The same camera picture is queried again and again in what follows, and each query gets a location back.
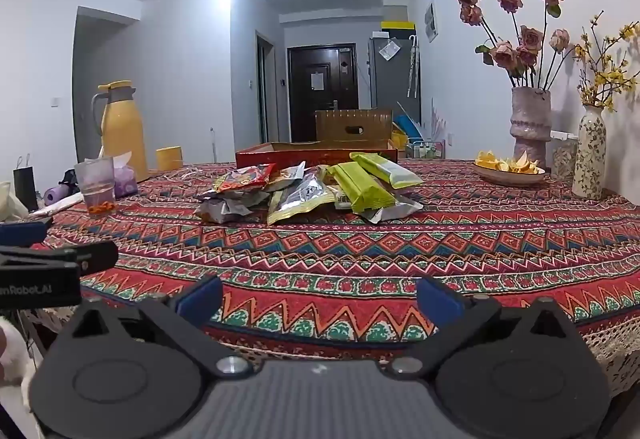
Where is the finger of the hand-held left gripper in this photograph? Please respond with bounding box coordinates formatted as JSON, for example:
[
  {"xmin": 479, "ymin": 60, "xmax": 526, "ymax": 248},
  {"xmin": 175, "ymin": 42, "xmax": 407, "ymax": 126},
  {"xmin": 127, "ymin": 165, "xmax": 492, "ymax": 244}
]
[
  {"xmin": 0, "ymin": 241, "xmax": 120, "ymax": 278},
  {"xmin": 0, "ymin": 216, "xmax": 55, "ymax": 246}
]

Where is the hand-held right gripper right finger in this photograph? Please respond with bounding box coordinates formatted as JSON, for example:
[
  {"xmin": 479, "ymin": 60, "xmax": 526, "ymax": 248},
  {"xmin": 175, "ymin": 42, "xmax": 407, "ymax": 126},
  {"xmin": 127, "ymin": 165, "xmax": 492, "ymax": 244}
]
[{"xmin": 389, "ymin": 275, "xmax": 569, "ymax": 381}]

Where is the pink textured vase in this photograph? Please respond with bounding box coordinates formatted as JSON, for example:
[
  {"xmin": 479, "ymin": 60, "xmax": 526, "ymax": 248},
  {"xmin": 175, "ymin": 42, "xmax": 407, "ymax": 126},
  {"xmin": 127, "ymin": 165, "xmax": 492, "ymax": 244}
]
[{"xmin": 510, "ymin": 87, "xmax": 552, "ymax": 161}]

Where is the wire basket with bottles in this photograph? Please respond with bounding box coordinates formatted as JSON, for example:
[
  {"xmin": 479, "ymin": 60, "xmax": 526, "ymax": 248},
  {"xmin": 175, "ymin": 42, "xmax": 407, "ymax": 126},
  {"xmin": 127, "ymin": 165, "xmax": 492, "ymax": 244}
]
[{"xmin": 406, "ymin": 139, "xmax": 446, "ymax": 160}]

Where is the brown cardboard box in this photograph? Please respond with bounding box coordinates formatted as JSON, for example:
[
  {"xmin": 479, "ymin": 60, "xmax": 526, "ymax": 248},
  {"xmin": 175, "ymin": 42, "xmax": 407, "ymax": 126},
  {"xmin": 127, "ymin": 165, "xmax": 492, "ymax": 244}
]
[{"xmin": 315, "ymin": 108, "xmax": 394, "ymax": 143}]

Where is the glass jar with seeds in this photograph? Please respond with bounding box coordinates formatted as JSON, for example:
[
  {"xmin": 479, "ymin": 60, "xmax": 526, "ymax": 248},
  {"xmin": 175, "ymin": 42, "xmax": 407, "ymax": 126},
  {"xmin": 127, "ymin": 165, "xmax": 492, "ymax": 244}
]
[{"xmin": 550, "ymin": 131, "xmax": 578, "ymax": 180}]

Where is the shallow beige bowl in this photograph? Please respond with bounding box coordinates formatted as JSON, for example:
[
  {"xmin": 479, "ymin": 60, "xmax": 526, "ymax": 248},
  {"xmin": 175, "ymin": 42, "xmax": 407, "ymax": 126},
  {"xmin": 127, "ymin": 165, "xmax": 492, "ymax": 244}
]
[{"xmin": 472, "ymin": 161, "xmax": 547, "ymax": 186}]

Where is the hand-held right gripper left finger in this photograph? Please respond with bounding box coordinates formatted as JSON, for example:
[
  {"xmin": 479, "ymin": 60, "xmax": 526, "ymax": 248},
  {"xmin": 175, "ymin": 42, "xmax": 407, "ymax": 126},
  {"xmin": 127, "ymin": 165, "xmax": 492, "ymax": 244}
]
[{"xmin": 70, "ymin": 275, "xmax": 254, "ymax": 381}]

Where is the red snack packet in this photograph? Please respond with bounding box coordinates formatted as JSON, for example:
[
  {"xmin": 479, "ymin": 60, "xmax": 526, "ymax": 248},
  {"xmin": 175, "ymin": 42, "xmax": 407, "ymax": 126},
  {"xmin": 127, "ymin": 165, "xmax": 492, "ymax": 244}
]
[{"xmin": 212, "ymin": 163, "xmax": 277, "ymax": 194}]

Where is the grey refrigerator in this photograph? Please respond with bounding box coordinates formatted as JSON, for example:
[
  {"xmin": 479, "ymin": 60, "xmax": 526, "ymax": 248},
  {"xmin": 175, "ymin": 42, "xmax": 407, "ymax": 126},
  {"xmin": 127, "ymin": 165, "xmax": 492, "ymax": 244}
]
[{"xmin": 368, "ymin": 31, "xmax": 421, "ymax": 124}]

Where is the purple tissue pack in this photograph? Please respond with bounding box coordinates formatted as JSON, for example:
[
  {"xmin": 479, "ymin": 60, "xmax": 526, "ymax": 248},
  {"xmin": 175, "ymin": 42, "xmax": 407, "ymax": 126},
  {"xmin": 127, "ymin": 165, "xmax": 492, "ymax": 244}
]
[{"xmin": 112, "ymin": 154, "xmax": 140, "ymax": 198}]

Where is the dark entrance door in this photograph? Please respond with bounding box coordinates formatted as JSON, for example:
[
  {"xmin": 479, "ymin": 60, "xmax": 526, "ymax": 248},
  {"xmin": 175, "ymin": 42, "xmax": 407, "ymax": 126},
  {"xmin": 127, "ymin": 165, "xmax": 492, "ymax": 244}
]
[{"xmin": 287, "ymin": 44, "xmax": 358, "ymax": 143}]

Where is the crumpled silver snack packet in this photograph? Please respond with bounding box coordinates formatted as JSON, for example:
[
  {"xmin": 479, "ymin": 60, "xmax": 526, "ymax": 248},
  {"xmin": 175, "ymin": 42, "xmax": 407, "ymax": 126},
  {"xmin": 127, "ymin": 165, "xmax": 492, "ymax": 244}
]
[{"xmin": 194, "ymin": 191, "xmax": 268, "ymax": 224}]

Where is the white cloth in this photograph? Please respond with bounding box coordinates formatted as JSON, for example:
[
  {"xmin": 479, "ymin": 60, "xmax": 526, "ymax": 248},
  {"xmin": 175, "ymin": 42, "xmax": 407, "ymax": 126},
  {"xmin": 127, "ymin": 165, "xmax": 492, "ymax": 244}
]
[{"xmin": 0, "ymin": 181, "xmax": 28, "ymax": 222}]

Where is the red cardboard box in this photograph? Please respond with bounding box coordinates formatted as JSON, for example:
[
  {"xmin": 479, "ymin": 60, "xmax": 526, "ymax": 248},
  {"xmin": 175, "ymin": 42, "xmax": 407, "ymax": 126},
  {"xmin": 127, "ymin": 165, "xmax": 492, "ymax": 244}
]
[{"xmin": 235, "ymin": 142, "xmax": 399, "ymax": 170}]

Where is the purple rolled mat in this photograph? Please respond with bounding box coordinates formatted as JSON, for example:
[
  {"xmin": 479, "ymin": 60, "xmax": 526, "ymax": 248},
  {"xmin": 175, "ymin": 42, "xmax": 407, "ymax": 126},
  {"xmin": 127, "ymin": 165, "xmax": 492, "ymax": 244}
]
[{"xmin": 44, "ymin": 184, "xmax": 73, "ymax": 206}]

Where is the wall picture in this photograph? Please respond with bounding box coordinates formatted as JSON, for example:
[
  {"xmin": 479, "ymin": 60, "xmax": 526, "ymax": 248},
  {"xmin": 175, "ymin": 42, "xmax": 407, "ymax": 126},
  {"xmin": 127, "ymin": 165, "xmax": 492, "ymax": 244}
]
[{"xmin": 424, "ymin": 1, "xmax": 439, "ymax": 42}]

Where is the black paper bag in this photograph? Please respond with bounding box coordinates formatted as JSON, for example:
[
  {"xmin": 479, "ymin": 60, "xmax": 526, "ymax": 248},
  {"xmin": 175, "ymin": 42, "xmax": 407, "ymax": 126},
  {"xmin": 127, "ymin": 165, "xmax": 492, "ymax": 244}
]
[{"xmin": 13, "ymin": 154, "xmax": 40, "ymax": 212}]

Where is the yellow cup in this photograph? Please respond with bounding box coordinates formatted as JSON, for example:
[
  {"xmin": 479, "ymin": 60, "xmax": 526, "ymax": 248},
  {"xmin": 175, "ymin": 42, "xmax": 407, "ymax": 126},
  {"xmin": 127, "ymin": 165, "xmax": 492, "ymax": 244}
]
[{"xmin": 156, "ymin": 146, "xmax": 184, "ymax": 171}]

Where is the blue plastic folder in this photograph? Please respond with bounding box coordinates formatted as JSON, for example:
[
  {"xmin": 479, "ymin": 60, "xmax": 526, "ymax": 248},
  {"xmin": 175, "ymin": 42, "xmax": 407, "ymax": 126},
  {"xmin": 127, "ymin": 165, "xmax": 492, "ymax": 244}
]
[{"xmin": 392, "ymin": 115, "xmax": 426, "ymax": 142}]

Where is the yellow thermos jug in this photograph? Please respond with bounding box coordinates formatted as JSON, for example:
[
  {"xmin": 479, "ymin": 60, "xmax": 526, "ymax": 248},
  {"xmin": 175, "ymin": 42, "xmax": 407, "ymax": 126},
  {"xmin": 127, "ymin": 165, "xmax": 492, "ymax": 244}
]
[{"xmin": 91, "ymin": 80, "xmax": 150, "ymax": 182}]

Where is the flat silver snack packet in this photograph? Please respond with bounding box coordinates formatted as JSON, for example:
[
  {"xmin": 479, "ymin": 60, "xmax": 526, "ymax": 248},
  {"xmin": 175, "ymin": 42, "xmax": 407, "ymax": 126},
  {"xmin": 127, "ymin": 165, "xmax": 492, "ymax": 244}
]
[{"xmin": 360, "ymin": 196, "xmax": 425, "ymax": 224}]

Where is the white folded umbrella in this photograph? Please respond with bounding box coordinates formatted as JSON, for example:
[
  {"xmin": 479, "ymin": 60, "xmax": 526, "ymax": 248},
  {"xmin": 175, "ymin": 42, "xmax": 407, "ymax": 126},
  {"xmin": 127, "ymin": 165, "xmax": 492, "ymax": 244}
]
[{"xmin": 407, "ymin": 35, "xmax": 420, "ymax": 98}]

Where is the grey interior door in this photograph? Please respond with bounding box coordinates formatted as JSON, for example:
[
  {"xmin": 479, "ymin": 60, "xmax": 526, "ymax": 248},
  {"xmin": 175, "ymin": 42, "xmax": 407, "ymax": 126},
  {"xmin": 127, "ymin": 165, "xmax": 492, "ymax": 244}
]
[{"xmin": 256, "ymin": 31, "xmax": 278, "ymax": 144}]

